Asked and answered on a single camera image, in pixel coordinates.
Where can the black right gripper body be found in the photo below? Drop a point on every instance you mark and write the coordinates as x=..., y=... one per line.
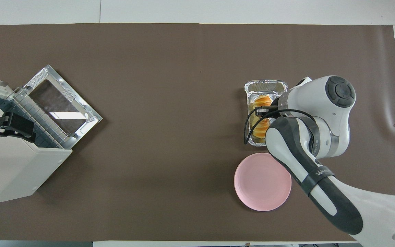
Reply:
x=279, y=102

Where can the golden ridged bread loaf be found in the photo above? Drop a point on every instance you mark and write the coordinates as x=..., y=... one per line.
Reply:
x=262, y=101

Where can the aluminium foil baking tray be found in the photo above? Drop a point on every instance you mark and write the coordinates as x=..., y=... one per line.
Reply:
x=266, y=85

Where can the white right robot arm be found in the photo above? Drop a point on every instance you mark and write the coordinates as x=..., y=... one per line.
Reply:
x=324, y=113

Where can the cream toaster oven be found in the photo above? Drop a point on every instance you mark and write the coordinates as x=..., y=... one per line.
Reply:
x=12, y=171

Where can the glass oven door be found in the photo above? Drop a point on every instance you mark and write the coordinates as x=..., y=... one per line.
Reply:
x=58, y=104

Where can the pink round plate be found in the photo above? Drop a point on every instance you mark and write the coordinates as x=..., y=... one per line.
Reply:
x=259, y=185

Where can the brown table mat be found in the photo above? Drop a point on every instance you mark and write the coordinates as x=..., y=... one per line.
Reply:
x=166, y=137

